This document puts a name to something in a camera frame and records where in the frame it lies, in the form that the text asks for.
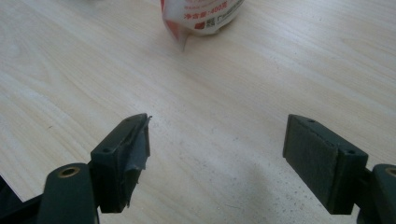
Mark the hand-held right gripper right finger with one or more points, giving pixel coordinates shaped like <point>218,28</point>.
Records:
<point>314,161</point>

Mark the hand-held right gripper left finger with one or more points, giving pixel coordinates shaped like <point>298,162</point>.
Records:
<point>118,161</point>

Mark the white plastic bag red print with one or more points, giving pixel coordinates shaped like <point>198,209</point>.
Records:
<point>202,15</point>

